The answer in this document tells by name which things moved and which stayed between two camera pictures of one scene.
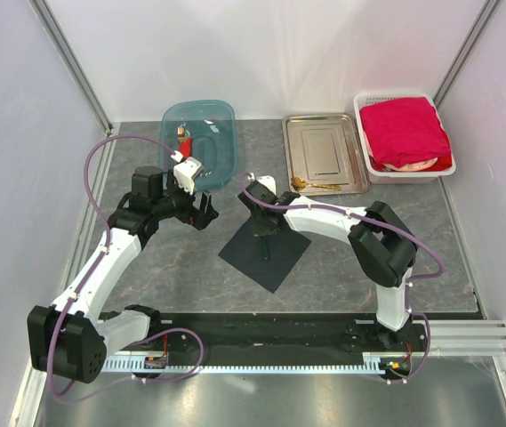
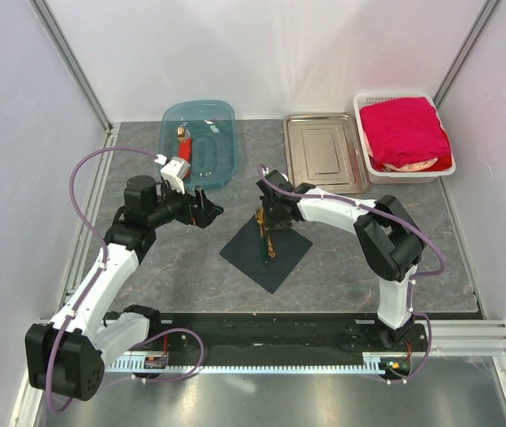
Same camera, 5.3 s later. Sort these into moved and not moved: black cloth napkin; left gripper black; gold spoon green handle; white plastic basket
Moved: gold spoon green handle
Not moved: left gripper black; white plastic basket; black cloth napkin
